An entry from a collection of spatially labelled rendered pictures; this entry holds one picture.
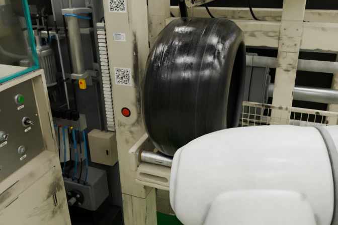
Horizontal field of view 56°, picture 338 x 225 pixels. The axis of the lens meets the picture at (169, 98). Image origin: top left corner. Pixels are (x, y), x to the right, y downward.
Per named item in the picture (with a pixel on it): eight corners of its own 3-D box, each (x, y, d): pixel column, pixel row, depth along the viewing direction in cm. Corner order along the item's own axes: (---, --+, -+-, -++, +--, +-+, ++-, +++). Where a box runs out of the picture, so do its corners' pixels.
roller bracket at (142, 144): (129, 171, 132) (127, 150, 128) (165, 128, 166) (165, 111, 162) (136, 173, 131) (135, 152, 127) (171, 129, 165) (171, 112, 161)
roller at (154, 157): (138, 162, 133) (137, 152, 131) (143, 156, 137) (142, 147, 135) (221, 180, 121) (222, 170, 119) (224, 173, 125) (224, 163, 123)
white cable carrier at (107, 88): (107, 129, 144) (95, 22, 126) (113, 125, 149) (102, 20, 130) (115, 131, 143) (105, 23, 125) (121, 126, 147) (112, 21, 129)
